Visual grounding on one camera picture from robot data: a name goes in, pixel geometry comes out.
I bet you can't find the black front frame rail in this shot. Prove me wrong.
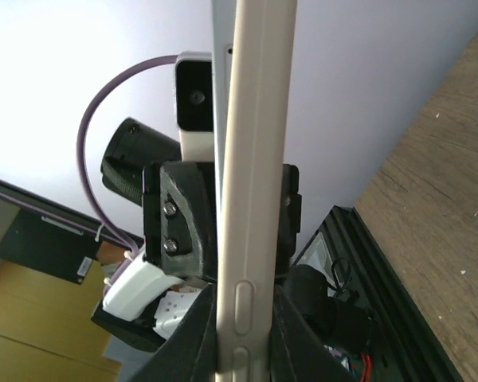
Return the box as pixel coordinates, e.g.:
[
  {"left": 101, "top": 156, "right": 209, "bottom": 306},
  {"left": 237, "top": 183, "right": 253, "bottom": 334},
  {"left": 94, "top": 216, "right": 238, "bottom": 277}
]
[{"left": 284, "top": 207, "right": 462, "bottom": 381}]

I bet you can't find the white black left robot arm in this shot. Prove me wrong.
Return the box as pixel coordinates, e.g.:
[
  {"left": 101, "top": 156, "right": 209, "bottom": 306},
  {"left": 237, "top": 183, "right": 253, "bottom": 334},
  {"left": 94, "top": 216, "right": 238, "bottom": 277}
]
[{"left": 92, "top": 118, "right": 217, "bottom": 352}]

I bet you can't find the silver-edged black smartphone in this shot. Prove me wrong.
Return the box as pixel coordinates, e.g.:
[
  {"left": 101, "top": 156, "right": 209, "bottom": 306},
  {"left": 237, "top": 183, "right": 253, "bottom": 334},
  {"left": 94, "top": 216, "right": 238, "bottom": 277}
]
[{"left": 210, "top": 0, "right": 237, "bottom": 211}]

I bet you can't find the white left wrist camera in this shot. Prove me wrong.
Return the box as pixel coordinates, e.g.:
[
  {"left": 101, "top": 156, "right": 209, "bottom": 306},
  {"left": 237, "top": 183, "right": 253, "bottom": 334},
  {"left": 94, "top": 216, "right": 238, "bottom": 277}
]
[{"left": 174, "top": 51, "right": 214, "bottom": 162}]

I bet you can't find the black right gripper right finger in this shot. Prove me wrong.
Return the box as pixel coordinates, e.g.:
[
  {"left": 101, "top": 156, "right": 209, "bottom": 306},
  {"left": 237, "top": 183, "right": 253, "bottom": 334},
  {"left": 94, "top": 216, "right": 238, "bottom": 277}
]
[{"left": 269, "top": 286, "right": 355, "bottom": 382}]

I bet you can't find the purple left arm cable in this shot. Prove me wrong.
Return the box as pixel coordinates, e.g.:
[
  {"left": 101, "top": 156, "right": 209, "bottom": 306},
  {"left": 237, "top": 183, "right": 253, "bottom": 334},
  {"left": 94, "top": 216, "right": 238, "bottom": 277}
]
[{"left": 0, "top": 54, "right": 178, "bottom": 250}]

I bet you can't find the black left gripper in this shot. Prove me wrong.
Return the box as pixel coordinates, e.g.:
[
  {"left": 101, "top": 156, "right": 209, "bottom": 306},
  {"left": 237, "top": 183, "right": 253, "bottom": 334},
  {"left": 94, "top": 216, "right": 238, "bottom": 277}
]
[{"left": 141, "top": 160, "right": 302, "bottom": 279}]

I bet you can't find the cream phone case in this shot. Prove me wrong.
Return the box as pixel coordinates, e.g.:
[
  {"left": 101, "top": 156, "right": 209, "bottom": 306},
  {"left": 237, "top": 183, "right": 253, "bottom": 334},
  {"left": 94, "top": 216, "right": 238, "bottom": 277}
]
[{"left": 215, "top": 1, "right": 297, "bottom": 381}]

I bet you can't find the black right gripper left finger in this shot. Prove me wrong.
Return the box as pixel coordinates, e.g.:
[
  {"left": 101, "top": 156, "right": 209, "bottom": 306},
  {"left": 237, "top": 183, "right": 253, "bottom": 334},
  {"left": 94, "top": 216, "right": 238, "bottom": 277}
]
[{"left": 131, "top": 284, "right": 217, "bottom": 382}]

